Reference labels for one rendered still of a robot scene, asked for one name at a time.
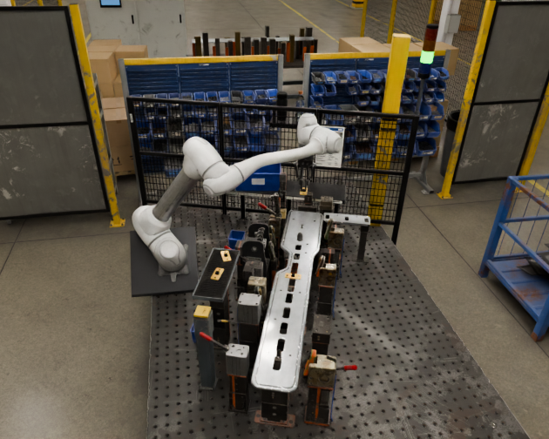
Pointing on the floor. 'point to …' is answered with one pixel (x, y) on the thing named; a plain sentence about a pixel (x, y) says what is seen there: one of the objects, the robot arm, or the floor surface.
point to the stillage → (531, 262)
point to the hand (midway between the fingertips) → (303, 185)
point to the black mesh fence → (261, 149)
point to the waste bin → (449, 139)
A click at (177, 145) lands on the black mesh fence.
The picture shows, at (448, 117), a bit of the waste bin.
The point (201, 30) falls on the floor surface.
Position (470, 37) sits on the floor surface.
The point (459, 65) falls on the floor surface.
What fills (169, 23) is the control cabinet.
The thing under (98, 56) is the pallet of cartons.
